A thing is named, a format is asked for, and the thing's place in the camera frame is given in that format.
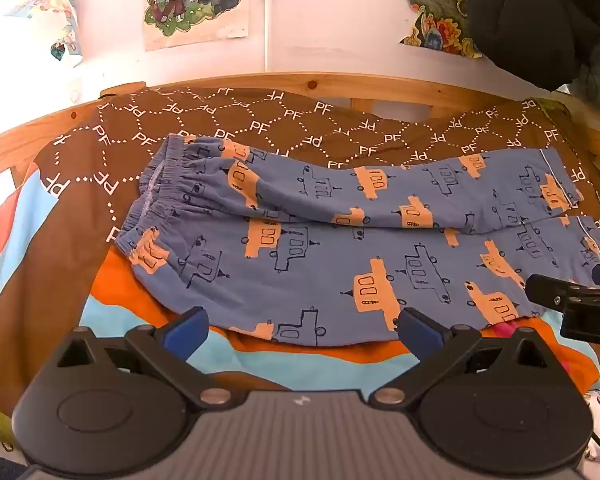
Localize wooden bed frame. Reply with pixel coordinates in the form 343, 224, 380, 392
0, 72, 600, 196

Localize pastel cartoon wall poster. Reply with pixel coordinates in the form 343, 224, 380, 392
5, 0, 83, 68

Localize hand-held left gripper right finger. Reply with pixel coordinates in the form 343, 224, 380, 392
370, 307, 553, 408

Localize black jacket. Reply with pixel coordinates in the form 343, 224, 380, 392
467, 0, 600, 93

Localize white wall pipe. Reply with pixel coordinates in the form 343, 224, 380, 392
260, 0, 277, 73

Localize blue car print pants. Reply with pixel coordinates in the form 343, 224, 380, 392
114, 134, 600, 348

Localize brown patterned blanket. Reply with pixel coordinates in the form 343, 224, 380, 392
0, 85, 600, 411

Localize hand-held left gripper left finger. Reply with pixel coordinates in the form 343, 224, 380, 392
55, 306, 236, 408

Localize colourful landscape wall poster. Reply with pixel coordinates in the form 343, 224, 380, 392
391, 0, 483, 59

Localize green-haired figure wall poster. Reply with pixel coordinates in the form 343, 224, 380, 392
142, 0, 251, 52

